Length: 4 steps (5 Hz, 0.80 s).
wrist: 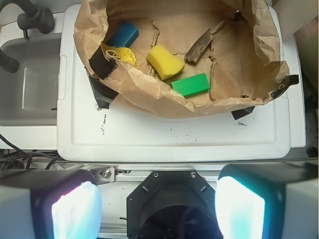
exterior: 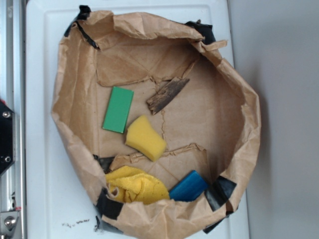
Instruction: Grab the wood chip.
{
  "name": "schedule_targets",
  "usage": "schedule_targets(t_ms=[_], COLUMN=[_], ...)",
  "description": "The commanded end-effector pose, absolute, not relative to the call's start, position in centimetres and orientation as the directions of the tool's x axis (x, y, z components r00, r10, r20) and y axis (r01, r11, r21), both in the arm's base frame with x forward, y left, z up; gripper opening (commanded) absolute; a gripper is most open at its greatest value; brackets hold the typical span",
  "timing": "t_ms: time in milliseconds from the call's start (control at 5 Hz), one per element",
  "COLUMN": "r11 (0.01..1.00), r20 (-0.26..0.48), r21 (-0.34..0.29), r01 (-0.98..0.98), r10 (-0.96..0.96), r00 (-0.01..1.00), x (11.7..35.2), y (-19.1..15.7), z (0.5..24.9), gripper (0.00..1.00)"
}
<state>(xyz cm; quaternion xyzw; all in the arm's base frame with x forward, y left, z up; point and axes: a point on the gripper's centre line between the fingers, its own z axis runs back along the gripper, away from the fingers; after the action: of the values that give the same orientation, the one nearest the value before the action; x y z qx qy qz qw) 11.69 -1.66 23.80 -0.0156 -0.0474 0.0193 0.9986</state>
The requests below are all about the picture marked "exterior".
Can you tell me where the dark wood chip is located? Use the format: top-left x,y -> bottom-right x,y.
147,77 -> 190,115

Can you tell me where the yellow sponge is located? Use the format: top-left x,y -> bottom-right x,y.
125,115 -> 166,161

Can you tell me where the green rectangular block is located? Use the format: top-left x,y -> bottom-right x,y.
102,87 -> 134,133

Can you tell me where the brown paper bag liner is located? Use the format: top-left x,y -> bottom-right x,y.
52,5 -> 261,239

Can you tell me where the yellow microfiber cloth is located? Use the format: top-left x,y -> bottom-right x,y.
105,166 -> 170,205

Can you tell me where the blue rectangular block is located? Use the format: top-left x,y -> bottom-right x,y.
169,170 -> 208,202

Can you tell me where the white plastic tray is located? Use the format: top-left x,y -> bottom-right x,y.
23,0 -> 251,239

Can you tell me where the black metal bracket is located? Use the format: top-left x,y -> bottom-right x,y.
0,100 -> 14,176

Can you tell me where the aluminium frame rail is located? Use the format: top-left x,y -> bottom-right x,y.
0,0 -> 27,239

